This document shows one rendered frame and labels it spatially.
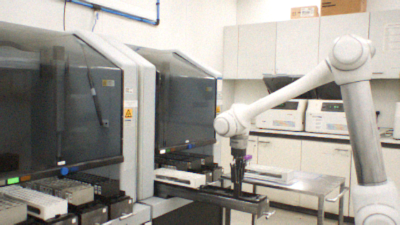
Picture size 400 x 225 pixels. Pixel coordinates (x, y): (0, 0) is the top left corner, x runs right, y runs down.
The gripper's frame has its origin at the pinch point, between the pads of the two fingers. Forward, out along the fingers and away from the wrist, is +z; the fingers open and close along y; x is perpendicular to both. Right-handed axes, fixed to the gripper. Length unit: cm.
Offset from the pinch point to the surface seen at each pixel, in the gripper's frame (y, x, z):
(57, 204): 69, -41, -2
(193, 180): 3.3, -23.5, -1.1
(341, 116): -232, -1, -26
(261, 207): 0.6, 12.9, 6.3
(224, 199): 5.0, -4.5, 4.6
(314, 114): -231, -29, -26
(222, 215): -28.6, -23.7, 25.6
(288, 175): -34.5, 13.0, -2.2
